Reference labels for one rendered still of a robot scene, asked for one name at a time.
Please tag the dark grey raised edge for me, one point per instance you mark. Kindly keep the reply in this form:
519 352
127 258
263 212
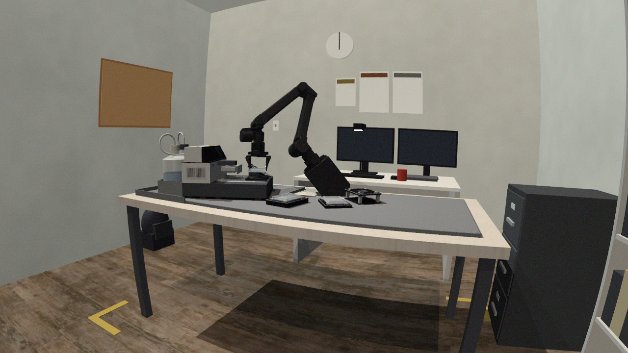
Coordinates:
145 193

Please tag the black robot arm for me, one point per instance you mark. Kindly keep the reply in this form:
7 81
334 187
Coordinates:
300 146

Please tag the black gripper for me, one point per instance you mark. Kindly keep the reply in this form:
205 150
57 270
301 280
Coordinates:
262 154

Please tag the white plastic bottle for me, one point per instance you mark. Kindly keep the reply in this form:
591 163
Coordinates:
172 165

